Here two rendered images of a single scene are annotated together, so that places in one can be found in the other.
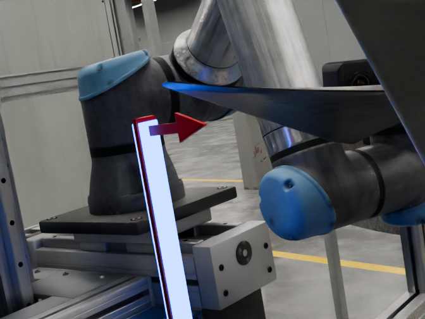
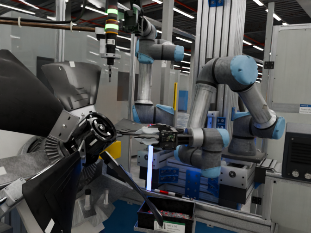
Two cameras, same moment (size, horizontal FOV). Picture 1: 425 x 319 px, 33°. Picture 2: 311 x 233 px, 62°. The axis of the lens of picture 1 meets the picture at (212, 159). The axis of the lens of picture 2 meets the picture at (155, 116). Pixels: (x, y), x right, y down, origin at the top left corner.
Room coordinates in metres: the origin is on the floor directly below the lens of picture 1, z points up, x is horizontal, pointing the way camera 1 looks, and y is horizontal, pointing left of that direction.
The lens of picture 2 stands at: (0.36, -1.16, 1.33)
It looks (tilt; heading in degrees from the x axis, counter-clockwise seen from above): 5 degrees down; 79
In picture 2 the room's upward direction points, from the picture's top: 3 degrees clockwise
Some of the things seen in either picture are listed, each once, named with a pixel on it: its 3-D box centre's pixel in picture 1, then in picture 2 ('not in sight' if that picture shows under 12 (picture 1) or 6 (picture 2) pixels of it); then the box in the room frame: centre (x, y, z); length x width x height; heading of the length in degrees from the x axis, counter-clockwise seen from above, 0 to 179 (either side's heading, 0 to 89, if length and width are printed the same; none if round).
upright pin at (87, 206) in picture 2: not in sight; (87, 199); (0.32, -0.33, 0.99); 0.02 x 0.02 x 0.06
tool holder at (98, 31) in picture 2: not in sight; (108, 43); (0.37, -0.22, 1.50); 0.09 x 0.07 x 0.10; 177
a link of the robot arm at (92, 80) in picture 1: (123, 97); (245, 123); (1.12, 0.12, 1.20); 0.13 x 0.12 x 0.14; 119
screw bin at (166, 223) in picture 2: not in sight; (167, 215); (0.63, -0.18, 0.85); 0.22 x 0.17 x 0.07; 157
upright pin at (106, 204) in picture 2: not in sight; (106, 197); (0.38, -0.27, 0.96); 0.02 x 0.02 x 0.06
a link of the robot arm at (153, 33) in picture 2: not in sight; (147, 31); (0.56, 0.11, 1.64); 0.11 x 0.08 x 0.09; 62
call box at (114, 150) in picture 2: not in sight; (103, 149); (0.37, 0.24, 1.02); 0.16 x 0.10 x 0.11; 142
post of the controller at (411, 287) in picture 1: (412, 224); (268, 195); (1.02, -0.27, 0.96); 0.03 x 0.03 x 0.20; 52
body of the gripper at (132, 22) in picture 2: not in sight; (135, 23); (0.48, -0.03, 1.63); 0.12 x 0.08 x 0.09; 62
